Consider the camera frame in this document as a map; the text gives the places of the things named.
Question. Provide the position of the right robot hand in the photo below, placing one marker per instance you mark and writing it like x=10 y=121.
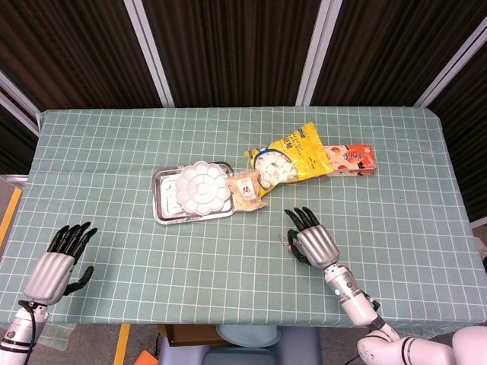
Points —
x=316 y=243

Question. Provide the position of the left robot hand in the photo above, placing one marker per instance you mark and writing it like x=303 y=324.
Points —
x=48 y=274

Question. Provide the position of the small golden bell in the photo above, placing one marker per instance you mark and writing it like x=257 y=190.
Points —
x=290 y=247

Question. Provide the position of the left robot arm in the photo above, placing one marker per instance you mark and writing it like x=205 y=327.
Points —
x=21 y=331

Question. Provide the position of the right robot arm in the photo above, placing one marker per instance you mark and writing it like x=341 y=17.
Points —
x=365 y=311

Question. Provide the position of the robot base body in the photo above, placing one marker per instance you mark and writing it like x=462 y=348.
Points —
x=239 y=346

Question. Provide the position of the small clear snack packet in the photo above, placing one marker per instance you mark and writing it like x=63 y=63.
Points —
x=247 y=190

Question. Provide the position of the yellow marshmallow bag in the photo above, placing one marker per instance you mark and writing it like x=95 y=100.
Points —
x=293 y=156

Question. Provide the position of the orange pink snack box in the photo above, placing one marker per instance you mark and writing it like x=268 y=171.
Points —
x=354 y=159

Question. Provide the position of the white flower-shaped palette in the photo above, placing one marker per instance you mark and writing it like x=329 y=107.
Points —
x=201 y=188

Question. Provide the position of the orange object on floor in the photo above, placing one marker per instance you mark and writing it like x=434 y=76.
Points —
x=146 y=358

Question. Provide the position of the steel rectangular tray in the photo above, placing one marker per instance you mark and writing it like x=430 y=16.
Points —
x=164 y=197

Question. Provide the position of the green checkered tablecloth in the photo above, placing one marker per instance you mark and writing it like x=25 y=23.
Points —
x=114 y=152

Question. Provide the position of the brown cardboard box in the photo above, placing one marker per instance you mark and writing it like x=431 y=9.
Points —
x=190 y=334

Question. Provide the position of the dark folding screen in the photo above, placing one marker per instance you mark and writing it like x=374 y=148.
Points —
x=236 y=49

